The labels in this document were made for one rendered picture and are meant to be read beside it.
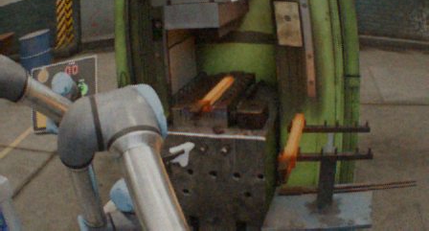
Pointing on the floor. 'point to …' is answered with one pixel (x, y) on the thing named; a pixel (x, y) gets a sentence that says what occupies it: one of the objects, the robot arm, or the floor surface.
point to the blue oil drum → (35, 50)
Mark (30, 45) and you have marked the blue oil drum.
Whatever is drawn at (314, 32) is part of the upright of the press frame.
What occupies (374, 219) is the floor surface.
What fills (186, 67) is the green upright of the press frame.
